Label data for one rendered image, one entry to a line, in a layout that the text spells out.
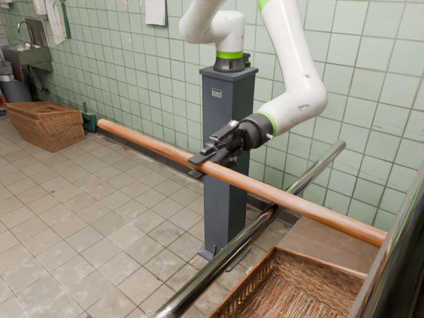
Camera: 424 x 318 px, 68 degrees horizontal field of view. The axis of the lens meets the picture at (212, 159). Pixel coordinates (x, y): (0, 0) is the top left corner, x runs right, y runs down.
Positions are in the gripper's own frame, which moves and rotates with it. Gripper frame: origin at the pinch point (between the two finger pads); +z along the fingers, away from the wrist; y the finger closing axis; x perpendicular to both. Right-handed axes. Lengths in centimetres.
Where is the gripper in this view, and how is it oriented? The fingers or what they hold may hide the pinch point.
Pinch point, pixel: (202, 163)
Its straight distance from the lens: 74.2
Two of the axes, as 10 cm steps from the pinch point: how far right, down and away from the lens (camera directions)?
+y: 0.0, 8.7, 5.0
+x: -7.8, -3.1, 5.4
